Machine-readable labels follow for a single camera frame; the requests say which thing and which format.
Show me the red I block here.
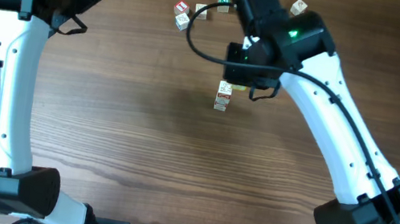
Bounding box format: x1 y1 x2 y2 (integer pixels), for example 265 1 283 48
173 1 190 15

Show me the green Z block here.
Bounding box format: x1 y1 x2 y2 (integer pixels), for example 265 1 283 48
217 81 233 97

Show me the white block far right top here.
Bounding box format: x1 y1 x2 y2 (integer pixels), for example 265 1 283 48
290 0 308 16

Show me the yellow-sided S block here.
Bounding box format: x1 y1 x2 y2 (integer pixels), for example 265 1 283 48
231 84 247 92

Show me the white mushroom picture block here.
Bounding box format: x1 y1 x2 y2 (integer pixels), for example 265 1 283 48
214 104 227 112

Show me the white plain block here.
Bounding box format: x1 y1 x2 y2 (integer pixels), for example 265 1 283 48
195 3 208 20

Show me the white blue-sided block left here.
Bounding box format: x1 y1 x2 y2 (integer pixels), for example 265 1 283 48
175 13 190 31

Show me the green N block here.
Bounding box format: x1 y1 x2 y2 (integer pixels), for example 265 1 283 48
217 0 230 13

